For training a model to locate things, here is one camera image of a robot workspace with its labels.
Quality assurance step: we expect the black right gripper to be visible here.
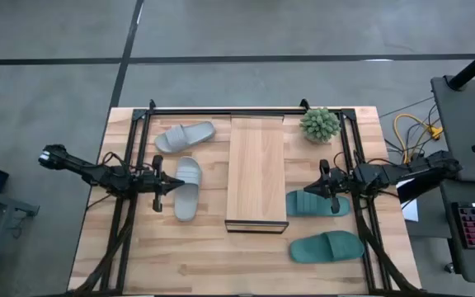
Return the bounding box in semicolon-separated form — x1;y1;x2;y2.
303;159;353;215

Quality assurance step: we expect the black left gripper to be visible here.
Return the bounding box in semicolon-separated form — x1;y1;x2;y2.
137;154;186;213

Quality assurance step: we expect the grey rubber slide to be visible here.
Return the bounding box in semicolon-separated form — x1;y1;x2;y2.
153;120;217;155
173;156;203;223

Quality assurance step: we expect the green rubber slide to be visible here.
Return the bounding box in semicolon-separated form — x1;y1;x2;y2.
289;230;365;264
285;189;351;218

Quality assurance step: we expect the green potted succulent plant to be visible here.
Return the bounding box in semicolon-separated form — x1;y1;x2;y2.
299;106;342;145

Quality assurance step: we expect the black desk foot bar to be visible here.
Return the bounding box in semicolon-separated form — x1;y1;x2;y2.
397;164;457;204

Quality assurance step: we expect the white paper sheet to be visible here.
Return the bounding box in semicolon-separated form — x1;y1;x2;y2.
396;177;421;223

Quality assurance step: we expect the grey monitor stand desk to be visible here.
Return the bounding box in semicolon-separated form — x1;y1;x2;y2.
430;75;475;185

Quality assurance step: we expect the grey metal cart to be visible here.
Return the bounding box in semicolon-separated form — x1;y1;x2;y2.
0;187;40;297

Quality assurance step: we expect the black monitor pole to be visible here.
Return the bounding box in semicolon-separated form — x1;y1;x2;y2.
446;37;475;91

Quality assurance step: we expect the low wooden shelf black frame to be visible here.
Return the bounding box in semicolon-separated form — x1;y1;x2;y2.
223;115;290;234

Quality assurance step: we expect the black aluminium table frame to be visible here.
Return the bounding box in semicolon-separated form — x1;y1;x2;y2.
70;98;420;297

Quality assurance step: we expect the yellow floor cable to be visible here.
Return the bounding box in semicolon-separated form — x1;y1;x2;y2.
393;113;444;165

